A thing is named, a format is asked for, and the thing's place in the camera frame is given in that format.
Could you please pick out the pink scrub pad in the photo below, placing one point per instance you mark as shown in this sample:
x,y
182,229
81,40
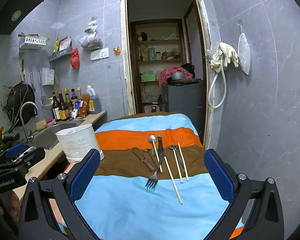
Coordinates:
x,y
51,122

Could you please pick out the black range hood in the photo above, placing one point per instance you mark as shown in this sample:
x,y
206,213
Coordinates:
x,y
12,7

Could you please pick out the yellow green snack packet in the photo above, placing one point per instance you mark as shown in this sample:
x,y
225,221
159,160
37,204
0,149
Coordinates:
x,y
56,45

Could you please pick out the bottle with yellow cap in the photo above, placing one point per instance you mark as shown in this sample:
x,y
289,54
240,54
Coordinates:
x,y
79,92

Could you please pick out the white hanging plastic bag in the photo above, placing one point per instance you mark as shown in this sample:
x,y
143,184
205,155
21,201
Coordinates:
x,y
91,26

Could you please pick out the metal cooking pot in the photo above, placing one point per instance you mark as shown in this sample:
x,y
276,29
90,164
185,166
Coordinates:
x,y
177,76

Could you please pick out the white wall socket panel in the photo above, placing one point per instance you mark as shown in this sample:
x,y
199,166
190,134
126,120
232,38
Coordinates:
x,y
99,54

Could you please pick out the pink cloth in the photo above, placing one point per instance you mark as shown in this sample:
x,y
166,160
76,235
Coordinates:
x,y
165,73

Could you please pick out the white plastic utensil holder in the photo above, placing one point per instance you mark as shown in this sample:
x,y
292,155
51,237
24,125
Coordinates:
x,y
76,142

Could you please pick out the pale wooden chopstick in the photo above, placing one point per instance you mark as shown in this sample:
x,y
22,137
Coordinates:
x,y
158,158
183,163
173,182

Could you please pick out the cream rubber gloves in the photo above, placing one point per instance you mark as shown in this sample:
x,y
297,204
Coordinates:
x,y
222,52

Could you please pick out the striped blue orange brown cloth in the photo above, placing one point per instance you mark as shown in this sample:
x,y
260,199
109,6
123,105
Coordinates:
x,y
130,212

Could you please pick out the black wok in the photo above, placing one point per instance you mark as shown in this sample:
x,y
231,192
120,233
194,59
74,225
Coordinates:
x,y
18,97

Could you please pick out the hanging metal strainer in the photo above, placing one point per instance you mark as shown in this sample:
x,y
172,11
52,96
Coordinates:
x,y
46,103

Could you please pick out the pale green jar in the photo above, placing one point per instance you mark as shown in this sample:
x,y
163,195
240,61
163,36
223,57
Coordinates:
x,y
152,54

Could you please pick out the grey cabinet with pot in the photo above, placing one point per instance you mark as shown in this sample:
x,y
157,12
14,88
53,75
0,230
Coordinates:
x,y
185,105

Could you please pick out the green box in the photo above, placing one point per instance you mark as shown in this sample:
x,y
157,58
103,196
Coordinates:
x,y
148,78

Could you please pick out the dry plant branch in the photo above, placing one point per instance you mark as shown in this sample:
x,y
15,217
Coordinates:
x,y
1,106

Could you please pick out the red plastic bag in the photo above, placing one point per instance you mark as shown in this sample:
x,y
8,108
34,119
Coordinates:
x,y
75,60

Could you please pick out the steel kitchen sink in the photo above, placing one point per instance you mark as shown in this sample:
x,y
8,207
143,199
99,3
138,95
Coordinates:
x,y
50,136

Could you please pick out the grey wall shelf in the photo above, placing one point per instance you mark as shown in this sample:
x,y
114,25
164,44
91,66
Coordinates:
x,y
60,55

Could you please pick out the clear bag of brown contents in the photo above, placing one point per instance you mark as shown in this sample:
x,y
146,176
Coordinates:
x,y
91,42

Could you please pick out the red white seasoning packets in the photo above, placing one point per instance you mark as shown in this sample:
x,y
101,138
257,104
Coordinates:
x,y
65,43

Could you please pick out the silver metal fork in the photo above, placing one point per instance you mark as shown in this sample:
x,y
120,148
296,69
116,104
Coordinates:
x,y
153,180

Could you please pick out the large cooking oil jug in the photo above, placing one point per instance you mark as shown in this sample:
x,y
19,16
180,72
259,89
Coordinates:
x,y
95,102

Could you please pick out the orange seasoning packet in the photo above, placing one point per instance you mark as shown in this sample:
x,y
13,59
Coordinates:
x,y
84,106

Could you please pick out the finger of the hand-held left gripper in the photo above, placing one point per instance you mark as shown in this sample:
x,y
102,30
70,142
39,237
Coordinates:
x,y
36,156
15,150

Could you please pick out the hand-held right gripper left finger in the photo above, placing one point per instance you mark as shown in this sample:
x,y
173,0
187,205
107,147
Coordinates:
x,y
85,173

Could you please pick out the black bag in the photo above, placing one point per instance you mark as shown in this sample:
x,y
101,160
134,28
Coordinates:
x,y
188,67

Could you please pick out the dark bottle red cap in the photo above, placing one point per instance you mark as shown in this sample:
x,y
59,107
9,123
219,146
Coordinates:
x,y
73,96

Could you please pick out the white mesh bag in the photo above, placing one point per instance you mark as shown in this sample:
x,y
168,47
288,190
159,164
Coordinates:
x,y
244,52

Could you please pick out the yellow brown sponge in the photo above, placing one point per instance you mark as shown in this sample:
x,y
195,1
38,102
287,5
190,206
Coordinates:
x,y
41,125

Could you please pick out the orange wall plug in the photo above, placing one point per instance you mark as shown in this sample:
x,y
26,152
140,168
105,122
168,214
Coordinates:
x,y
117,50

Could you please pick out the hanging metal ladle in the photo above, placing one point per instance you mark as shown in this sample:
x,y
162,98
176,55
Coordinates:
x,y
32,81

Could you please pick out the dark pump bottle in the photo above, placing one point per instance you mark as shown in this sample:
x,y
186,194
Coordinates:
x,y
55,108

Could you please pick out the metal kitchen faucet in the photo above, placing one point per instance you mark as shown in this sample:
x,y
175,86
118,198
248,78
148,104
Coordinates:
x,y
22,112

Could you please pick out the white door frame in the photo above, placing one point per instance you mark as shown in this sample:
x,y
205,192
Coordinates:
x,y
123,55

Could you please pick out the dark sauce bottle yellow label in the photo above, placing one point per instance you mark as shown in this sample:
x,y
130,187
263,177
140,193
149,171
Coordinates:
x,y
63,111

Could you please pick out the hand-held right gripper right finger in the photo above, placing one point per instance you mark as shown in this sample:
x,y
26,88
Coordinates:
x,y
218,173

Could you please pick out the dark wooden shelf cabinet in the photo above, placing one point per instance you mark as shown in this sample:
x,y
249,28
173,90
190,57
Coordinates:
x,y
133,67

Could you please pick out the white wall box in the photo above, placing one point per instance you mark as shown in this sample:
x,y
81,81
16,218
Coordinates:
x,y
48,76

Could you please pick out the wooden chopping board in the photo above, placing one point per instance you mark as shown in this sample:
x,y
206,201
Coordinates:
x,y
190,80

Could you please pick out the white wall basket rack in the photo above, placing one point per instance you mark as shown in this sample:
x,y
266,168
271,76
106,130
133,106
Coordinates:
x,y
32,42

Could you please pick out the wooden wall knife rack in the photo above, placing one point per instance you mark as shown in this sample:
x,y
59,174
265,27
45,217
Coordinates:
x,y
22,70

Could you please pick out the tall dark sauce bottle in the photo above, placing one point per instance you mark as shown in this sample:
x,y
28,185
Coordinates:
x,y
67,97

